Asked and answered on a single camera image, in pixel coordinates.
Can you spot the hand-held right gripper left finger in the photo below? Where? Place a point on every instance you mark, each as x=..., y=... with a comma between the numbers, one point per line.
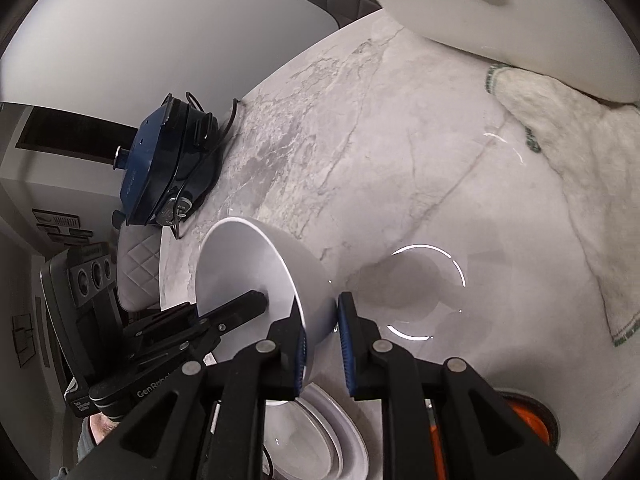
x=300, y=355

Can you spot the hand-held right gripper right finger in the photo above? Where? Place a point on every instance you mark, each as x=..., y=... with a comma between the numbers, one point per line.
x=346, y=350

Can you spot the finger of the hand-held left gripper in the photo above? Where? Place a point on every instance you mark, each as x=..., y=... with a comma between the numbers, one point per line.
x=165, y=321
x=235, y=310

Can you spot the white bowl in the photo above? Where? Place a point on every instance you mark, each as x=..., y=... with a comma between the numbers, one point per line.
x=240, y=270

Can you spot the large white plate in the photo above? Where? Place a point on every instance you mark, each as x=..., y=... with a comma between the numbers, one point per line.
x=357, y=440

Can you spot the orange bowl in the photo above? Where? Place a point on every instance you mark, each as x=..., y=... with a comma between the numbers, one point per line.
x=532, y=417

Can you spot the person's left forearm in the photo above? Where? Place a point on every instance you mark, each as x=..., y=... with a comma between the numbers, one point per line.
x=85, y=449

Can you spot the person's left hand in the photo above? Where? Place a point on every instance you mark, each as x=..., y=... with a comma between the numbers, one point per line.
x=100, y=431

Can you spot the white quilted chair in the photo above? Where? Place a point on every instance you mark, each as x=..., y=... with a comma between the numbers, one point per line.
x=140, y=265

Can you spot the dark blue electric cooker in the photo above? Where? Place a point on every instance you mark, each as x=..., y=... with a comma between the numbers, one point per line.
x=160, y=160

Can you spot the white towel with green trim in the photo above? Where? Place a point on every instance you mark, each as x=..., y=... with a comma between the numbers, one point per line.
x=590, y=170

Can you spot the dark wall plaque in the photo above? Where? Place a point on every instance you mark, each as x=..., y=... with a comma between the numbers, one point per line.
x=70, y=233
x=57, y=218

